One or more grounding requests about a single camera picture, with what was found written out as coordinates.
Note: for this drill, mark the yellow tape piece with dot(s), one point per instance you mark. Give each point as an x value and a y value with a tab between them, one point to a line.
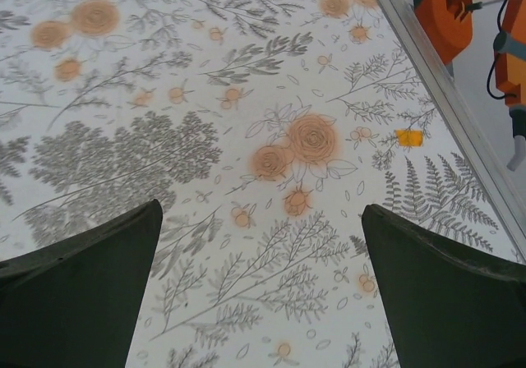
409	138

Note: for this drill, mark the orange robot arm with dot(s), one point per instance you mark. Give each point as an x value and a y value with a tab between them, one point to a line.
472	27

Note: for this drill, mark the floral patterned tablecloth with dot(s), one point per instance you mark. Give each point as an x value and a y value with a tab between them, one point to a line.
230	109

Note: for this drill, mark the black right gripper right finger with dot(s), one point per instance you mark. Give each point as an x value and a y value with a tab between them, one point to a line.
448	298

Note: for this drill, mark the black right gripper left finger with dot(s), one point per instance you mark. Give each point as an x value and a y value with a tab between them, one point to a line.
74	294

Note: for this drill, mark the aluminium table edge rail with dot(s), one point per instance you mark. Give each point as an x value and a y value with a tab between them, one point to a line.
446	93

